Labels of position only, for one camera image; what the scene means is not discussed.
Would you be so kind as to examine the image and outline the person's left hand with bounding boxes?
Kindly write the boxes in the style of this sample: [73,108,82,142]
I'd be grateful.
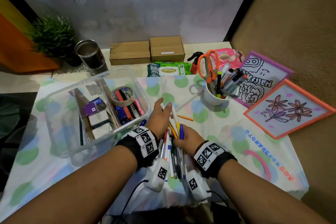
[146,98,173,140]

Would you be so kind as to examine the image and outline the person's right hand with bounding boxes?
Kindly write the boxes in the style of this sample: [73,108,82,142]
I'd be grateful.
[173,124,205,156]

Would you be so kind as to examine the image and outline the pile of assorted pens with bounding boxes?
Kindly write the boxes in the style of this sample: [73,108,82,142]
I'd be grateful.
[139,101,195,180]

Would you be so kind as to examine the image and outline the small pink scissors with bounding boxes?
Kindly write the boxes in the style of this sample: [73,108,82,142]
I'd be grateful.
[134,99,145,116]

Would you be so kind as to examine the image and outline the silver black utility knife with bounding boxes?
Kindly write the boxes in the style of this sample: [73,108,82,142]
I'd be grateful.
[126,95,141,118]

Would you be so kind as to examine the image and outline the blue stapler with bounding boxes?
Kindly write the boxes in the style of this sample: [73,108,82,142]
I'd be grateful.
[115,105,131,125]

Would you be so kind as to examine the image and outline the clear tape roll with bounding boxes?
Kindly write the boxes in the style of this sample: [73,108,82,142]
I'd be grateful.
[110,86,136,107]

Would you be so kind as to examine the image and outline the clear handled scissors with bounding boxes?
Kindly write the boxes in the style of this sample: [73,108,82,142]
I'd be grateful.
[189,82,208,96]

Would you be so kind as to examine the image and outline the white teal small box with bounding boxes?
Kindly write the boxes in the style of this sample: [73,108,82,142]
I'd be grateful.
[88,110,110,128]

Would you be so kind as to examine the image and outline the orange scissors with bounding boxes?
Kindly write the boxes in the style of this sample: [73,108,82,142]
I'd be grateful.
[197,50,221,84]

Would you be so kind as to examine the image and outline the bunch of markers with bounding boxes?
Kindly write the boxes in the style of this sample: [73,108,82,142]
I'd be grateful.
[210,63,249,100]

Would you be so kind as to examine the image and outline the clear plastic organizer box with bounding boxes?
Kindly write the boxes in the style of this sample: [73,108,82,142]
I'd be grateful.
[43,66,151,159]

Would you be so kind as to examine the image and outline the person's left forearm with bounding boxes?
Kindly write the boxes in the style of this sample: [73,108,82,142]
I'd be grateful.
[0,145,138,224]

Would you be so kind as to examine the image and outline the person's right forearm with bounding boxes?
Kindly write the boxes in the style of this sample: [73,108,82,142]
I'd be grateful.
[218,159,330,224]

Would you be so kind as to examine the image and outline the labelled cardboard box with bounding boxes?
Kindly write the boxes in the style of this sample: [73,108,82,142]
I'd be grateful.
[149,35,186,63]

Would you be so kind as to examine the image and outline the flat plain cardboard box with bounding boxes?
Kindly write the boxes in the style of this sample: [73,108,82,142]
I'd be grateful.
[109,40,152,66]

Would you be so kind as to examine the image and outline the person's black clothing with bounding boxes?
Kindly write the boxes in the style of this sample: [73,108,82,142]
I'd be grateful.
[105,205,245,224]

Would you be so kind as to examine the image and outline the cardboard box dividers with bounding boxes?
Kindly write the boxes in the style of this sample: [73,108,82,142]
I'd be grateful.
[68,78,120,143]

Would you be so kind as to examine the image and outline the right marker wristband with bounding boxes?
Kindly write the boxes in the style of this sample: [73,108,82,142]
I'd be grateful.
[194,140,238,179]

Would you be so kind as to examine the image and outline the marker wristband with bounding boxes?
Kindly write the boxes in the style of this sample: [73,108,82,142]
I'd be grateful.
[115,126,159,169]
[194,140,238,179]

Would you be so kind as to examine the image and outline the left marker wristband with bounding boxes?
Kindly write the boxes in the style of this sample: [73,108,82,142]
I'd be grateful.
[115,126,159,169]

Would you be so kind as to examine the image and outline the polka dot tablecloth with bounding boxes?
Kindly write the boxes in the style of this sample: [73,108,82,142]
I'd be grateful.
[0,74,310,216]

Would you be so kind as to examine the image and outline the green wet wipes pack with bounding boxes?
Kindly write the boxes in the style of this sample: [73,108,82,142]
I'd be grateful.
[147,61,192,77]

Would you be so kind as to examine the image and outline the red spray bottle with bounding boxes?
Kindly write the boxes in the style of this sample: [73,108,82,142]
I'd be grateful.
[187,51,204,75]

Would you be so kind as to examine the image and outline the pink plastic pack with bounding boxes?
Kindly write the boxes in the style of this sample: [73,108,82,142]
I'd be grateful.
[210,48,245,71]

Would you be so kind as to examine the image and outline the steel tumbler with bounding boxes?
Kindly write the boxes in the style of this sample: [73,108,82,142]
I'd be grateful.
[74,39,109,75]

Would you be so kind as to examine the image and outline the purple framed drawing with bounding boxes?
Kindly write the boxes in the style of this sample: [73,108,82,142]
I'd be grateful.
[235,50,294,109]

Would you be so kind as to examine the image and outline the orange framed flower drawing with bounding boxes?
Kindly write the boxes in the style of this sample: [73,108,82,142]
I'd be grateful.
[243,78,336,140]

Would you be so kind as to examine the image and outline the small potted plant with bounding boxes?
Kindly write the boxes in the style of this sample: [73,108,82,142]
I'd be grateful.
[27,15,82,67]

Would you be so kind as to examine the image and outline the orange felt bag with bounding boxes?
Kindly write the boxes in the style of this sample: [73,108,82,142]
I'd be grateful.
[0,0,62,74]

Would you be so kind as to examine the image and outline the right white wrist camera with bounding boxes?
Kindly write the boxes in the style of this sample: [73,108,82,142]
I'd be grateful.
[185,170,212,203]

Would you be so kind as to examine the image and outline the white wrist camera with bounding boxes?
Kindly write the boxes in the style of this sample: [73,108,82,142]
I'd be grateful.
[143,158,170,193]
[185,170,212,203]

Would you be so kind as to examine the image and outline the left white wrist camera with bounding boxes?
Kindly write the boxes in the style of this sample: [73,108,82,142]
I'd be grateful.
[143,158,170,193]

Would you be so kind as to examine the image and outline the right camera black cable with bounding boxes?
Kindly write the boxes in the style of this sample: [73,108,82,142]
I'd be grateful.
[206,189,229,206]

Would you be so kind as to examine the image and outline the camera black cable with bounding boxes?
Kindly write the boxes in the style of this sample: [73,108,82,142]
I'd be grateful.
[206,189,229,206]
[99,179,150,224]

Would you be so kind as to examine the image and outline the left camera black cable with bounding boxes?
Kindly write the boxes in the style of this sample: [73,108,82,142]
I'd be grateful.
[99,179,150,224]

